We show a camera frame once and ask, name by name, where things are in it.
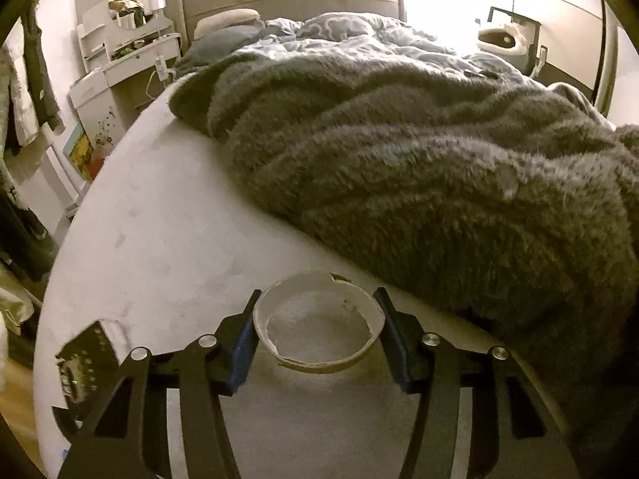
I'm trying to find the torn paper bowl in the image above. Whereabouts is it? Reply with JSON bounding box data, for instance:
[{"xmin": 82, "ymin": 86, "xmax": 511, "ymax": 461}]
[{"xmin": 252, "ymin": 270, "xmax": 385, "ymax": 374}]

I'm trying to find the black snack packet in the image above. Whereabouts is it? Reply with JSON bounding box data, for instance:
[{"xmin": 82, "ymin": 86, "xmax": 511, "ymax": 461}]
[{"xmin": 55, "ymin": 318, "xmax": 131, "ymax": 423}]

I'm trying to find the dark grey fluffy blanket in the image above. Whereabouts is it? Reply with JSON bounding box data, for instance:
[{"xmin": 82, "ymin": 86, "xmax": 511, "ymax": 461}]
[{"xmin": 169, "ymin": 54, "xmax": 638, "ymax": 433}]

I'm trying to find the colourful picture board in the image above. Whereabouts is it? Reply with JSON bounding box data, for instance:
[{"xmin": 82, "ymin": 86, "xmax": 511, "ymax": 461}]
[{"xmin": 63, "ymin": 122, "xmax": 104, "ymax": 182}]

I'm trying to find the grey-blue pillow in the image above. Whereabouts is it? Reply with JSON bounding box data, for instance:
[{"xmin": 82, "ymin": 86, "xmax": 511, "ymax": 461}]
[{"xmin": 173, "ymin": 24, "xmax": 268, "ymax": 78}]

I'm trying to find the blue patterned duvet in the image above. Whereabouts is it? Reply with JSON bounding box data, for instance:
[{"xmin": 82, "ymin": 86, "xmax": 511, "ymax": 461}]
[{"xmin": 238, "ymin": 12, "xmax": 543, "ymax": 89}]

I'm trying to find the white dressing table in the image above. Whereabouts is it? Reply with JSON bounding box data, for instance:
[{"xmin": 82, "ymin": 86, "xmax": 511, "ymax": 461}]
[{"xmin": 69, "ymin": 2, "xmax": 181, "ymax": 158}]

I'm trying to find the cream pillow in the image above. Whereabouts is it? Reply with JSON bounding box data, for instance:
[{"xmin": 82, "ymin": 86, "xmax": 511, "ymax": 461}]
[{"xmin": 193, "ymin": 9, "xmax": 261, "ymax": 40}]

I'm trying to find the olive green jacket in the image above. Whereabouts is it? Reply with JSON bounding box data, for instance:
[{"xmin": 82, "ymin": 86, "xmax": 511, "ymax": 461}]
[{"xmin": 21, "ymin": 0, "xmax": 63, "ymax": 132}]

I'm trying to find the small table lamp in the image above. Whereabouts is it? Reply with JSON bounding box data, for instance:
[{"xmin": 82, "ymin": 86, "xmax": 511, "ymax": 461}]
[{"xmin": 145, "ymin": 0, "xmax": 166, "ymax": 14}]

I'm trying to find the mirrored wardrobe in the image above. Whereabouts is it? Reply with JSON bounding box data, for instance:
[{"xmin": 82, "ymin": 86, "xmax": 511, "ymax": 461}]
[{"xmin": 487, "ymin": 0, "xmax": 619, "ymax": 115}]

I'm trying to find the white charger with cable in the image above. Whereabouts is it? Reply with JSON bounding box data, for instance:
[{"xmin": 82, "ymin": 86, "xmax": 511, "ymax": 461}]
[{"xmin": 145, "ymin": 54, "xmax": 173, "ymax": 101}]

